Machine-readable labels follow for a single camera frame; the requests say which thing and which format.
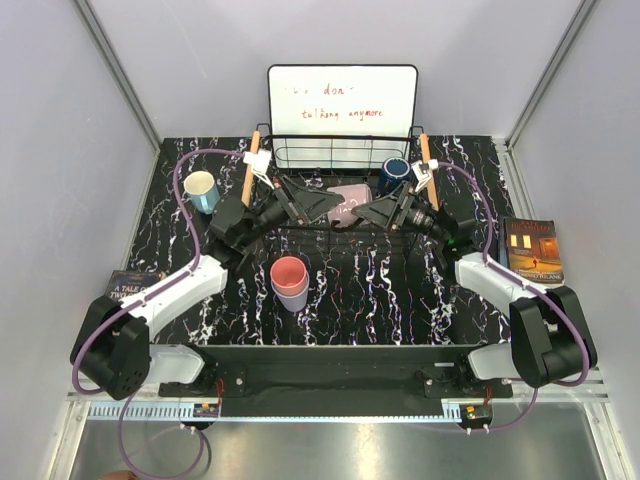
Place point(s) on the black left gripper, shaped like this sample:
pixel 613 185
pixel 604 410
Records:
pixel 313 203

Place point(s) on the pink plastic cup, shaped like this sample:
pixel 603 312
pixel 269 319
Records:
pixel 288 275

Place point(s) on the dark night scene book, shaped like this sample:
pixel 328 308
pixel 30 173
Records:
pixel 530 249

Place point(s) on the light blue ceramic mug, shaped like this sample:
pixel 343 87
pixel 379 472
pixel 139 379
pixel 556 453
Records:
pixel 202 190

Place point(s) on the lavender plastic cup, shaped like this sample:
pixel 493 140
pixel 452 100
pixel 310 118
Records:
pixel 293 303

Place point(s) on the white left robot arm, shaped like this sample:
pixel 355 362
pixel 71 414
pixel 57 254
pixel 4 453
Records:
pixel 114 347

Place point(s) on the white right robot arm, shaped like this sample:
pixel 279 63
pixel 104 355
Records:
pixel 550 340

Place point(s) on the right wooden rack handle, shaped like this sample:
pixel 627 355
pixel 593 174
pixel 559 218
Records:
pixel 430 185

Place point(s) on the white whiteboard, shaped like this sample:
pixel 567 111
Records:
pixel 340 116

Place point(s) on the left wooden rack handle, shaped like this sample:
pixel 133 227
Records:
pixel 249 178

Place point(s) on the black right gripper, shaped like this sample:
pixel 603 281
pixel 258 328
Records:
pixel 382 211

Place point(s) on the tale of two cities book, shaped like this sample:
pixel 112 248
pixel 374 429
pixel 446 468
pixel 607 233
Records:
pixel 125 283

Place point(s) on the mauve ceramic mug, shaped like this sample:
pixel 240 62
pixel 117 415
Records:
pixel 354 195

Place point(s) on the wooden rack handle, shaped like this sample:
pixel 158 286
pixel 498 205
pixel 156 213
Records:
pixel 430 185
pixel 249 178

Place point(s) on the black wire dish rack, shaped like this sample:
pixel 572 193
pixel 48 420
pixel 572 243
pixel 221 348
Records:
pixel 359 167

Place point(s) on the dark blue ceramic mug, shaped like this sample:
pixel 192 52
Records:
pixel 392 173

